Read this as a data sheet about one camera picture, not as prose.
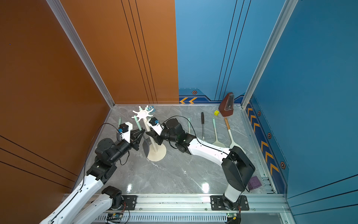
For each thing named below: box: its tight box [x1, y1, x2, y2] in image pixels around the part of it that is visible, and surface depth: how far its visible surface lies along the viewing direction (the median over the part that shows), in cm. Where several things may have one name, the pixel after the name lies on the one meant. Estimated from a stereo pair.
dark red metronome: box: [218, 92, 235, 117], surface depth 109 cm
